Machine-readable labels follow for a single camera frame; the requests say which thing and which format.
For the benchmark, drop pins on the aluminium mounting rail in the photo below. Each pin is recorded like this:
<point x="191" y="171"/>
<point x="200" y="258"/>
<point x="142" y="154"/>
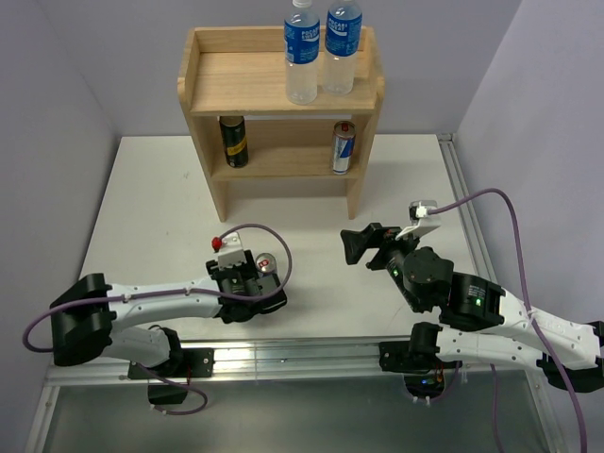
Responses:
<point x="244" y="361"/>

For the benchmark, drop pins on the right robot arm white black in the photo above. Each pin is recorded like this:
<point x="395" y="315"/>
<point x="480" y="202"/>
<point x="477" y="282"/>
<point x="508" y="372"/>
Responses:
<point x="479" y="321"/>

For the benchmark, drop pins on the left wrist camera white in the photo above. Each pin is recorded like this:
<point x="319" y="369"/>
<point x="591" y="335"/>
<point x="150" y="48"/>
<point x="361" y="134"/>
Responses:
<point x="229" y="251"/>

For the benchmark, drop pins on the Pocari Sweat bottle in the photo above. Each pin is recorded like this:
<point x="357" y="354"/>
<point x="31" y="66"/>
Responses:
<point x="342" y="40"/>
<point x="301" y="34"/>

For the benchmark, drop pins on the aluminium side rail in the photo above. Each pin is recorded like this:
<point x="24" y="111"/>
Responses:
<point x="469" y="220"/>

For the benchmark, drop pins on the black gold can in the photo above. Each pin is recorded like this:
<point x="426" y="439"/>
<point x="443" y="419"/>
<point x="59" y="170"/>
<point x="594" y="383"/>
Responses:
<point x="234" y="140"/>

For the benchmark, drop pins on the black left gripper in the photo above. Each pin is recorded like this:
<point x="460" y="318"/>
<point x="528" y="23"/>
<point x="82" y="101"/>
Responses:
<point x="247" y="267"/>

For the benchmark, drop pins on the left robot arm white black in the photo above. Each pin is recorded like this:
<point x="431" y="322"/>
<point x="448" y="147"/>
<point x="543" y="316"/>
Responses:
<point x="95" y="319"/>

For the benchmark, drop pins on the wooden two-tier shelf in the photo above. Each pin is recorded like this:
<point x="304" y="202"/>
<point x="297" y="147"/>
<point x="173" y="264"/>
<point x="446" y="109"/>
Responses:
<point x="240" y="71"/>

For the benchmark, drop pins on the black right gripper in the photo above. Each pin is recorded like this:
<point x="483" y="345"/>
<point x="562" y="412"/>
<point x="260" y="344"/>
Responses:
<point x="373" y="235"/>

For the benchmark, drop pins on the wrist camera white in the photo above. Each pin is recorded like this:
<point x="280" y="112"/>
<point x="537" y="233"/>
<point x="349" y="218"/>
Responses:
<point x="229" y="251"/>
<point x="422" y="222"/>

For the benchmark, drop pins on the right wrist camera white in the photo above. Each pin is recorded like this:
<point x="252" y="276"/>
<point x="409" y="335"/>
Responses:
<point x="422" y="222"/>

